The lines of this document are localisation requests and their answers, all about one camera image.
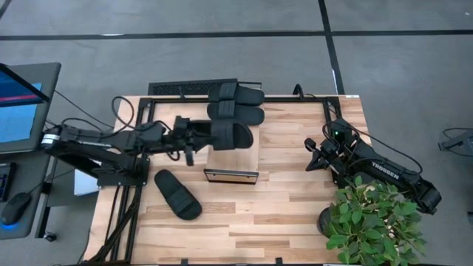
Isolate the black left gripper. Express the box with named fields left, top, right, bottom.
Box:
left=170, top=115, right=214, bottom=168

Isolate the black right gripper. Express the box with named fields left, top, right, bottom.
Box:
left=304, top=137, right=343, bottom=171

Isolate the black rubber slide sandal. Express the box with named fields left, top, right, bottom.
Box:
left=191, top=120, right=255, bottom=151
left=208, top=81, right=266, bottom=107
left=154, top=168, right=203, bottom=222
left=206, top=101, right=266, bottom=126

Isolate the black perforated panel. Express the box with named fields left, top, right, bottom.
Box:
left=148, top=78, right=239, bottom=96

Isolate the black plant pot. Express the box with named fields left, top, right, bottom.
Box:
left=316, top=205, right=339, bottom=238

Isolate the green leafy plant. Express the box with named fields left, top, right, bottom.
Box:
left=324, top=175, right=429, bottom=266

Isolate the white box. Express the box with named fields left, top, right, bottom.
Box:
left=73, top=169, right=101, bottom=197

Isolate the grey computer desk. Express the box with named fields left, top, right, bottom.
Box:
left=0, top=149, right=53, bottom=239

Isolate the grey computer monitor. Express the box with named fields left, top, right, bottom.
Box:
left=0, top=61, right=62, bottom=155

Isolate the black computer mouse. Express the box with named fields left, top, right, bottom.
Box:
left=0, top=191, right=33, bottom=226

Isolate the black keyboard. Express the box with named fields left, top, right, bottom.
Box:
left=0, top=162, right=16, bottom=202

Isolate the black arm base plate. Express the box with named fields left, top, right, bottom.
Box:
left=96, top=157, right=151, bottom=188
left=330, top=158, right=370, bottom=188

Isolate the wooden shelf with black frame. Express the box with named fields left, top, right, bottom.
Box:
left=203, top=146, right=261, bottom=185

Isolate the black metal table frame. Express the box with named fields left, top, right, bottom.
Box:
left=84, top=95, right=348, bottom=266

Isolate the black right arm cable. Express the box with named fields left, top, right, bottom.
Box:
left=293, top=83, right=426, bottom=177

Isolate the black monitor cable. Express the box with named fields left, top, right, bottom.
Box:
left=52, top=88, right=115, bottom=130

